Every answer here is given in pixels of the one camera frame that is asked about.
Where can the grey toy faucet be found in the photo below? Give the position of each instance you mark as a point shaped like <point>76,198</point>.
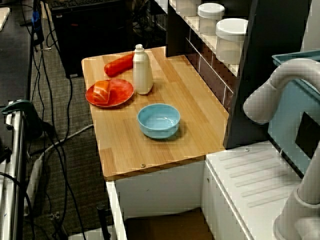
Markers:
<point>287,72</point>

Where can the white plastic bottle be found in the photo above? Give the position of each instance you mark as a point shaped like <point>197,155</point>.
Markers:
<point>142,75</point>

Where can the black kitchen shelf with tiles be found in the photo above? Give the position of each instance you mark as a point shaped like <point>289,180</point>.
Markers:
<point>270,37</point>

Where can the green clamp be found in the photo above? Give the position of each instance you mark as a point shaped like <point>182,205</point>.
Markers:
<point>22,105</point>

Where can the white power strip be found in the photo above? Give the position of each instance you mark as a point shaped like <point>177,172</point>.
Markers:
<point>35,180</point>

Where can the red plate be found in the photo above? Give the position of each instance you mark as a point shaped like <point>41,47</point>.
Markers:
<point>123,92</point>

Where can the black computer tower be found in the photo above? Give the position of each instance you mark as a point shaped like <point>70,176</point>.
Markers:
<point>95,37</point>

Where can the light blue bowl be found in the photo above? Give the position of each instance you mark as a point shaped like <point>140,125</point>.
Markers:
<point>158,130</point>

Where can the red toy sausage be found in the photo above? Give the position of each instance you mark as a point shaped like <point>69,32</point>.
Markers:
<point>118,65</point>

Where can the silver metal frame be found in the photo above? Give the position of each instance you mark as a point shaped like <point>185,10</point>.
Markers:
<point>15,162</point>

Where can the white flat device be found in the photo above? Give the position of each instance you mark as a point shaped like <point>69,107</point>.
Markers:
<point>3,17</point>

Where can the medium white lidded jar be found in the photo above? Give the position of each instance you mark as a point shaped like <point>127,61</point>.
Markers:
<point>210,20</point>

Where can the large white lidded jar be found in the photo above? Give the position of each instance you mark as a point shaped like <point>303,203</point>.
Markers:
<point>230,42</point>

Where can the white toy sink unit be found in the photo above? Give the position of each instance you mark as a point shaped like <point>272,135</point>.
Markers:
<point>250,175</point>

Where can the black rod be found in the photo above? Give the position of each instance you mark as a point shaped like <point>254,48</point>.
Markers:
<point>103,220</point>

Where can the teal plastic dish bin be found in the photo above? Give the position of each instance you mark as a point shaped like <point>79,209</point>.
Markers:
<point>285,135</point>

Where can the orange bread slice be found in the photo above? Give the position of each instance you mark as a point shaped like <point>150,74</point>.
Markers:
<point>101,92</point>

